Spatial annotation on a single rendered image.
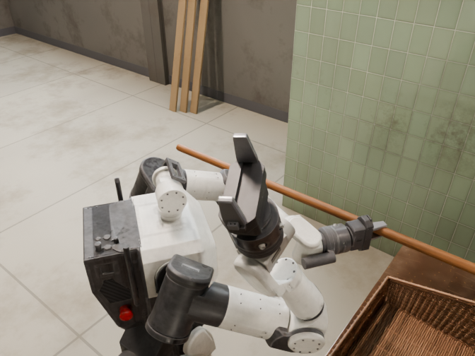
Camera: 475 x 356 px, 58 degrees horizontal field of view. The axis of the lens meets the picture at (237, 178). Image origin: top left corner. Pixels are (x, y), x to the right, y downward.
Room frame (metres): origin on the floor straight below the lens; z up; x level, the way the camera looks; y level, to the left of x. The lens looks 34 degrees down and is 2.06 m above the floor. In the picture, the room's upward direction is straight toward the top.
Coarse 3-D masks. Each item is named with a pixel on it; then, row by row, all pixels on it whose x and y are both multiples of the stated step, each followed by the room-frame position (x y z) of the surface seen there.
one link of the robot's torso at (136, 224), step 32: (96, 224) 0.79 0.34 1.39; (128, 224) 0.79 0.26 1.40; (160, 224) 0.79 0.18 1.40; (192, 224) 0.79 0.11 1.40; (96, 256) 0.68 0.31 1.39; (128, 256) 0.66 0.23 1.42; (160, 256) 0.69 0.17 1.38; (192, 256) 0.70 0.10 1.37; (96, 288) 0.67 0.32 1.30; (128, 288) 0.69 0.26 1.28; (128, 320) 0.66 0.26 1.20
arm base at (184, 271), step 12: (168, 264) 0.63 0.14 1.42; (180, 264) 0.64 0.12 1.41; (192, 264) 0.66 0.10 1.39; (204, 264) 0.68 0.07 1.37; (168, 276) 0.60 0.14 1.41; (180, 276) 0.59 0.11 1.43; (192, 276) 0.60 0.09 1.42; (204, 276) 0.61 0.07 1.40; (192, 288) 0.58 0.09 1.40; (204, 288) 0.60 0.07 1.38; (192, 324) 0.60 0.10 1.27; (156, 336) 0.53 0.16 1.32; (168, 336) 0.53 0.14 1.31
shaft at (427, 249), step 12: (180, 144) 1.52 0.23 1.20; (192, 156) 1.46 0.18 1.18; (204, 156) 1.43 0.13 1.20; (228, 168) 1.35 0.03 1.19; (288, 192) 1.19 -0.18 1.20; (312, 204) 1.13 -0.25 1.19; (324, 204) 1.11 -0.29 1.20; (336, 216) 1.07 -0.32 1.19; (348, 216) 1.05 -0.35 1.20; (384, 228) 0.99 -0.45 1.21; (396, 240) 0.95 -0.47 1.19; (408, 240) 0.94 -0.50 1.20; (432, 252) 0.89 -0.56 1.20; (444, 252) 0.89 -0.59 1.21; (456, 264) 0.85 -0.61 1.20; (468, 264) 0.84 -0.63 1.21
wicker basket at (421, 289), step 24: (384, 288) 1.22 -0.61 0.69; (408, 288) 1.19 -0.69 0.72; (360, 312) 1.06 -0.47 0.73; (384, 312) 1.17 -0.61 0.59; (408, 312) 1.16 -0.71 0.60; (432, 312) 1.11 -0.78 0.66; (456, 312) 1.06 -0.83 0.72; (360, 336) 1.06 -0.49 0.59; (384, 336) 1.06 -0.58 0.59; (408, 336) 1.06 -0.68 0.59; (432, 336) 1.06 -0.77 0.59; (456, 336) 1.05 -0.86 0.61
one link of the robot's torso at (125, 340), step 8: (136, 328) 0.74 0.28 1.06; (144, 328) 0.73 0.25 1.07; (128, 336) 0.73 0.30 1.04; (136, 336) 0.72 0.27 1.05; (144, 336) 0.72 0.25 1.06; (120, 344) 0.72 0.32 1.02; (128, 344) 0.72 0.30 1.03; (136, 344) 0.71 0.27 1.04; (144, 344) 0.70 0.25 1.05; (152, 344) 0.70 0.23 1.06; (160, 344) 0.69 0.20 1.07; (168, 344) 0.71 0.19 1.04; (128, 352) 0.70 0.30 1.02; (136, 352) 0.69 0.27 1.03; (144, 352) 0.69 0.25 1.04; (152, 352) 0.68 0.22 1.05; (160, 352) 0.68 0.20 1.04; (168, 352) 0.70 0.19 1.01
